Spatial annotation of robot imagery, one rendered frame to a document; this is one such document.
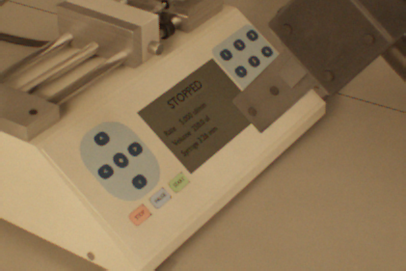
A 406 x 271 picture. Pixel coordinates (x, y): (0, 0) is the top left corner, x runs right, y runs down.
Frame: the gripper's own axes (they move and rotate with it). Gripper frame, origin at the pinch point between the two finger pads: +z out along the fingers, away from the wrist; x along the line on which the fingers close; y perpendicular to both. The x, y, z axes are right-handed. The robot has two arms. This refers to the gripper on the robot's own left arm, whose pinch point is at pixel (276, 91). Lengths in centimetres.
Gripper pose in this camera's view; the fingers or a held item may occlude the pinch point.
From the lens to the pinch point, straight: 61.6
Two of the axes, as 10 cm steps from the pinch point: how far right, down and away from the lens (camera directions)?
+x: 5.7, -4.5, 6.9
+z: -4.9, 4.9, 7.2
